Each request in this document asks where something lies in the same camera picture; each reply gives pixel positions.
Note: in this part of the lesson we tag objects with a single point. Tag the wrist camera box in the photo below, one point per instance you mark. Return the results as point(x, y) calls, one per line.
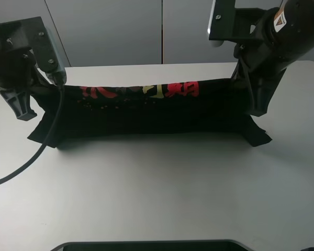
point(45, 52)
point(227, 23)

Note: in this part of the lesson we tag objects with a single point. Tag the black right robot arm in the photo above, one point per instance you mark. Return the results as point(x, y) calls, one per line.
point(300, 31)

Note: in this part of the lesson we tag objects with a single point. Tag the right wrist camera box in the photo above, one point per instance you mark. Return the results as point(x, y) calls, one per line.
point(227, 23)

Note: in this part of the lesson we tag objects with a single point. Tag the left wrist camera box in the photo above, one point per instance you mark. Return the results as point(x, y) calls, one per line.
point(45, 52)

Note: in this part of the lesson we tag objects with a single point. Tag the black printed t-shirt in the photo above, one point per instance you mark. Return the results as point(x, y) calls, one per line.
point(195, 106)

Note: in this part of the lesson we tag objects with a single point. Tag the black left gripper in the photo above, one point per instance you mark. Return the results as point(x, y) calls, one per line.
point(17, 61)

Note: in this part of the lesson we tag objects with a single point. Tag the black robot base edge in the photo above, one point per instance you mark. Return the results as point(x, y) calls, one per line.
point(155, 245)

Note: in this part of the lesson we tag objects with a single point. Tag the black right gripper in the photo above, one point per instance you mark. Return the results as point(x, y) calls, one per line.
point(257, 34)

